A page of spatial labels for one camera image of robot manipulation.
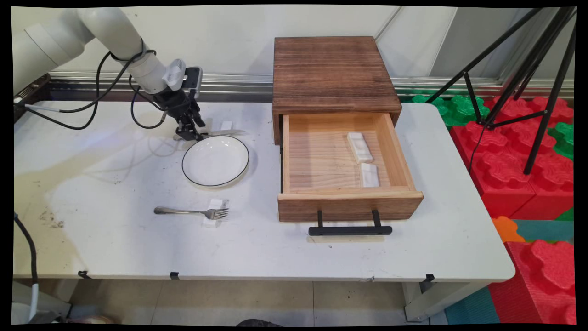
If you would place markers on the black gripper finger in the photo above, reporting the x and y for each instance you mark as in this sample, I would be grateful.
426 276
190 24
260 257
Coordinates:
198 116
188 129

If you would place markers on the white ribbed camera mount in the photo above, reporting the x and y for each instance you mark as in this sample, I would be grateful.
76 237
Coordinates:
174 73

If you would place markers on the long white ceramic rest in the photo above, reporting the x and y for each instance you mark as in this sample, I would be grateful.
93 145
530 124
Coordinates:
359 147

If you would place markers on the teal foam mat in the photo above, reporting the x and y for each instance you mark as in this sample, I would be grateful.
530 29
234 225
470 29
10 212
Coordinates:
473 308
542 230

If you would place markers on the white table leg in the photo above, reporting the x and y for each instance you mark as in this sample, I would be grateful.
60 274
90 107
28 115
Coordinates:
432 301

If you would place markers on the white ceramic cutlery rest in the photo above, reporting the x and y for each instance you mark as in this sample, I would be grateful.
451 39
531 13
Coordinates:
213 223
226 125

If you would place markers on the silver table knife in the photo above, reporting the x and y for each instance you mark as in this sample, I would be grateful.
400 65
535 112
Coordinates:
220 133

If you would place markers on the orange foam piece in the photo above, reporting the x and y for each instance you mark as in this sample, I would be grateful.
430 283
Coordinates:
505 230

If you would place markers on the dark brown wooden cabinet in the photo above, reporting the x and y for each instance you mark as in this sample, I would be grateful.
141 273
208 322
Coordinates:
330 69

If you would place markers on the silver fork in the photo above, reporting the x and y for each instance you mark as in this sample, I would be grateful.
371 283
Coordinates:
183 212

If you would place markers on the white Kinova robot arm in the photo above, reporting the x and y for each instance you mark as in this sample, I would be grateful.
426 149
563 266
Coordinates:
110 27

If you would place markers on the aluminium wall rail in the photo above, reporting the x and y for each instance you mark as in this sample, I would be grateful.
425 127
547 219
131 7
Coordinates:
413 85

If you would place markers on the black tripod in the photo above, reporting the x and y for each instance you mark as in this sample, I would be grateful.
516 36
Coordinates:
546 111

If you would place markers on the white plate with black rim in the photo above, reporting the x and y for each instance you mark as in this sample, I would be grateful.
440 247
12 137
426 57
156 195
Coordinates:
215 161

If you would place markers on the green foam block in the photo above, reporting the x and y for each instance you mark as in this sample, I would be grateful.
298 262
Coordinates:
565 138
459 108

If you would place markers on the short white ceramic rest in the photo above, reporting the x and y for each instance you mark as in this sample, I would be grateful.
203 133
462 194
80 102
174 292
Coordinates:
370 175

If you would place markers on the large red foam block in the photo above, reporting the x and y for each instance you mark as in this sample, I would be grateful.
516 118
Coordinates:
500 184

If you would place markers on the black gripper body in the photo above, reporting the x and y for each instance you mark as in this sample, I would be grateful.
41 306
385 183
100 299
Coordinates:
177 103

